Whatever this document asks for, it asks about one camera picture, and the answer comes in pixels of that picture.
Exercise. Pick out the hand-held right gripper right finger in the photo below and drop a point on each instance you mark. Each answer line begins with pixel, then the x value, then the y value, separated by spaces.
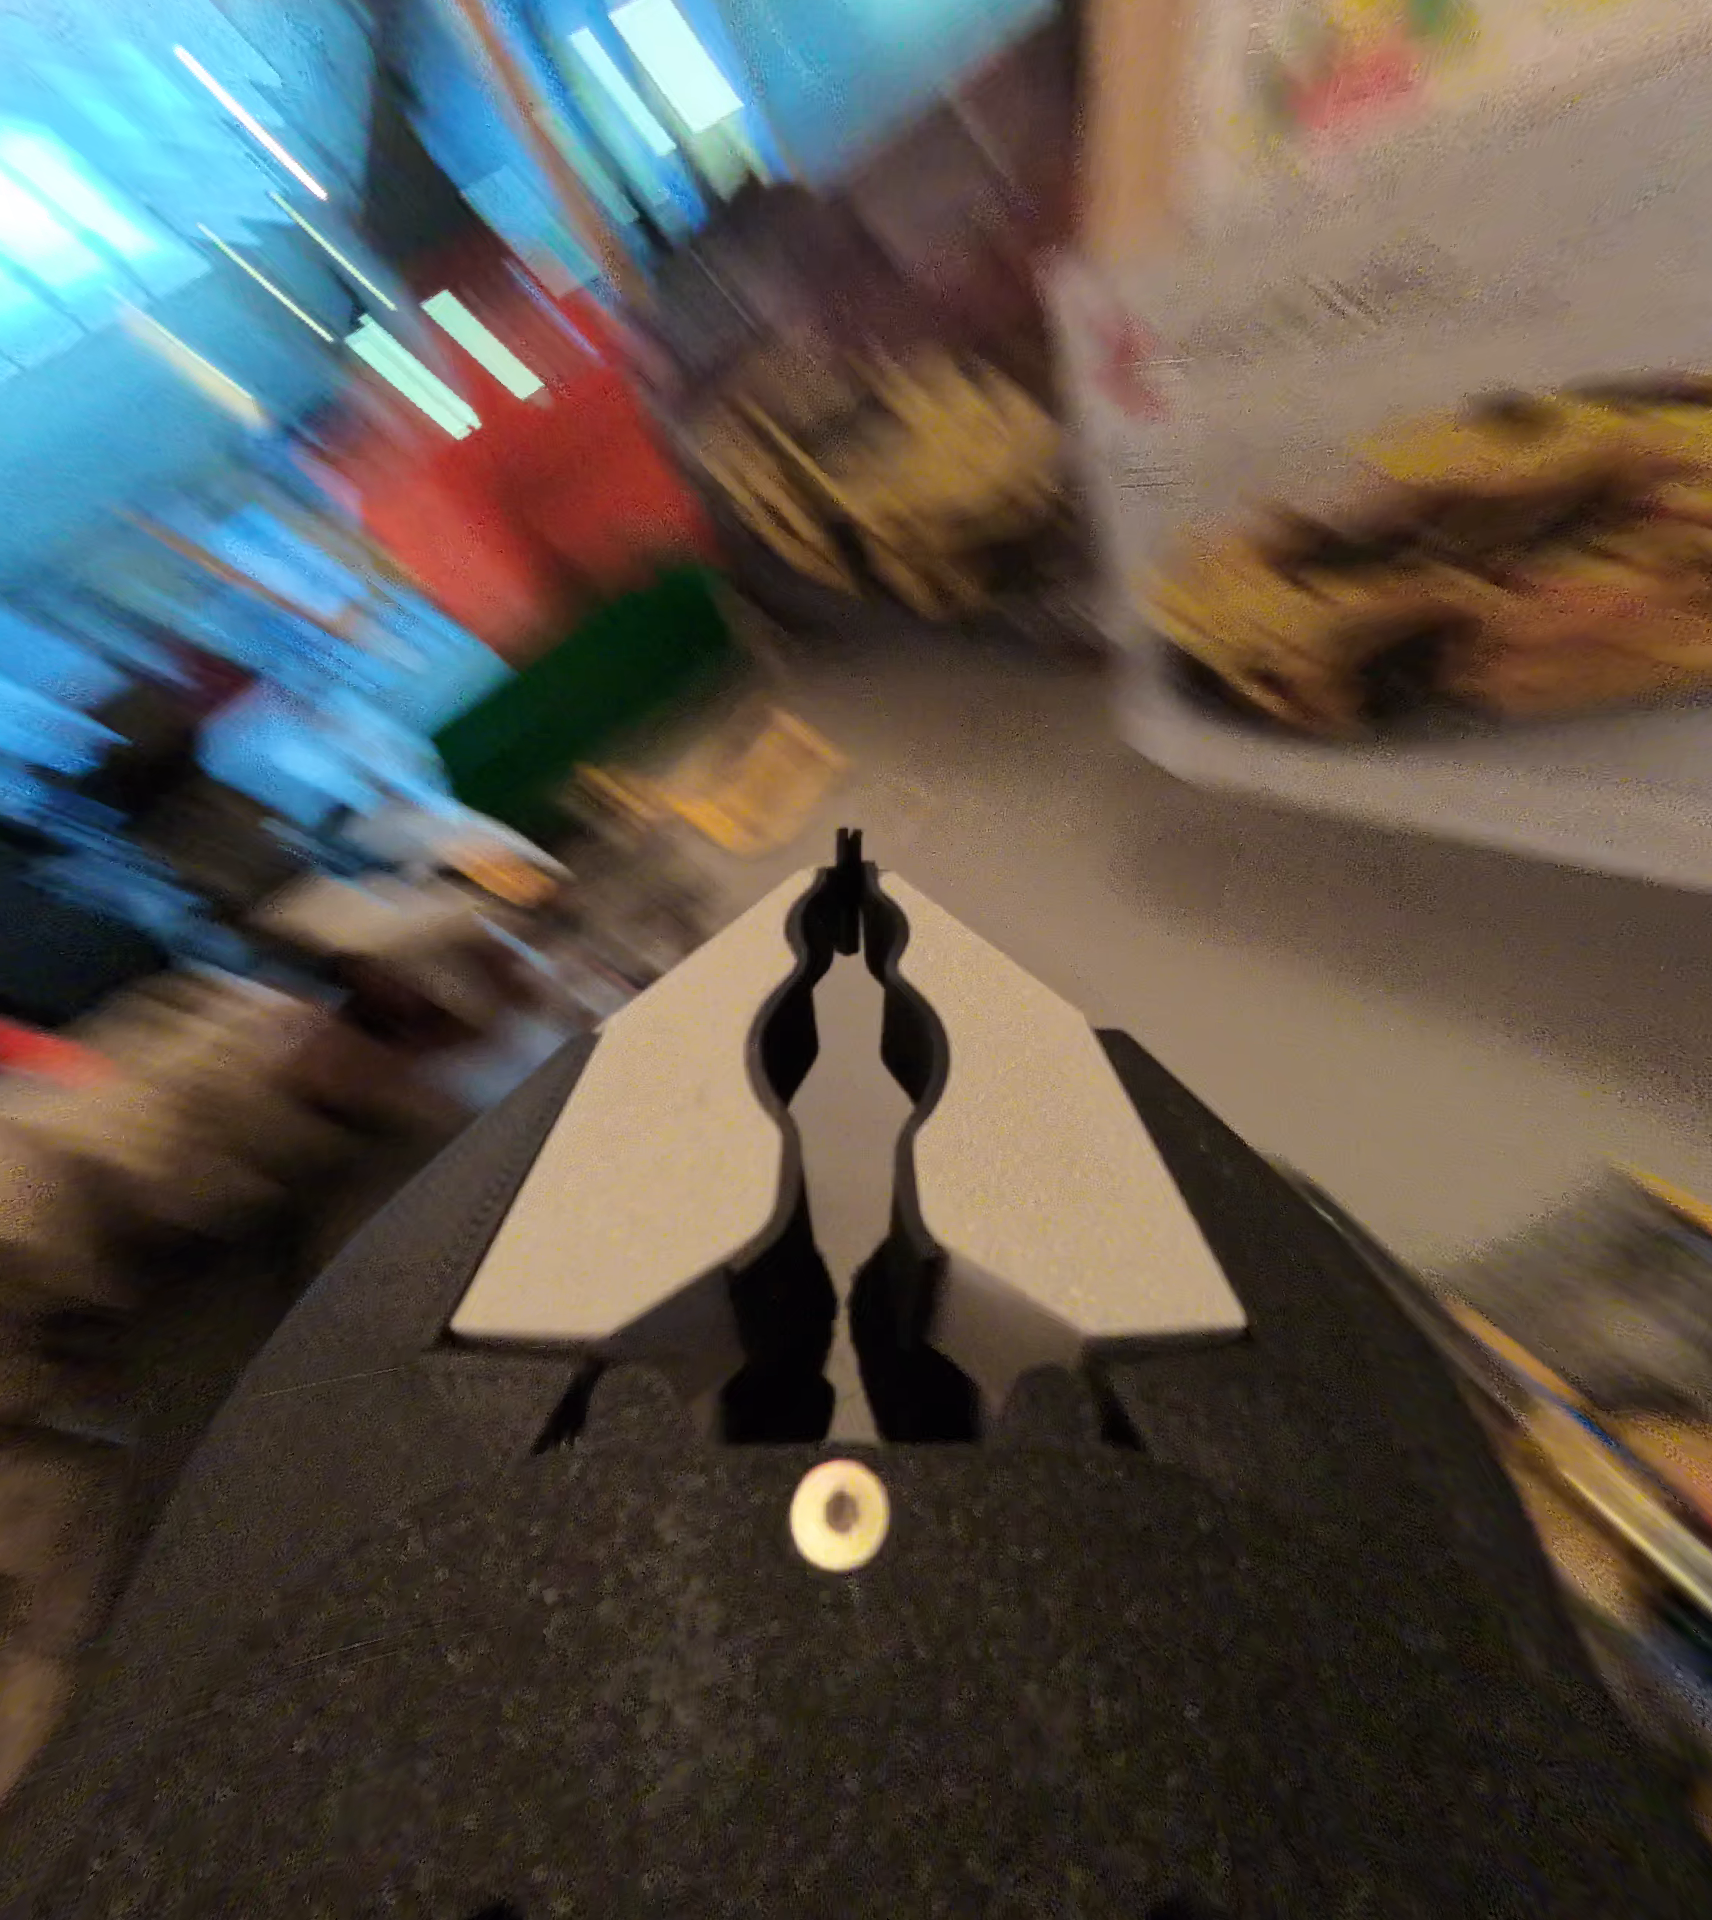
pixel 1081 1185

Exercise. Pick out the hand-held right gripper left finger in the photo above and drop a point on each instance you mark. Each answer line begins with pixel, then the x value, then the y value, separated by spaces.
pixel 616 1185

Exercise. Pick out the yellow toy car body section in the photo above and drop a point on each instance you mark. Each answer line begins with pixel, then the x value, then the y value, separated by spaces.
pixel 737 780

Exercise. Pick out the green plastic bin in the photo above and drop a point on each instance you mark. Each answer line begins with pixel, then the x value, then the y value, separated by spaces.
pixel 600 691

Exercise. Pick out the person's beige jacket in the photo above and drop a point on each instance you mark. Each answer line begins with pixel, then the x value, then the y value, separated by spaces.
pixel 77 1274

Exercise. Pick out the pile of yellow black bricks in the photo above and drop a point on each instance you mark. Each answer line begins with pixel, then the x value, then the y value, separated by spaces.
pixel 1667 1424

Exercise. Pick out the toy car instruction booklet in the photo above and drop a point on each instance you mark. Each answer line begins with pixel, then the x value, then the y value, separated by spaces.
pixel 1470 600

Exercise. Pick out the toy car set box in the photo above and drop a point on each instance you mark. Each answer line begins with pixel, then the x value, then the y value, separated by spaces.
pixel 887 480

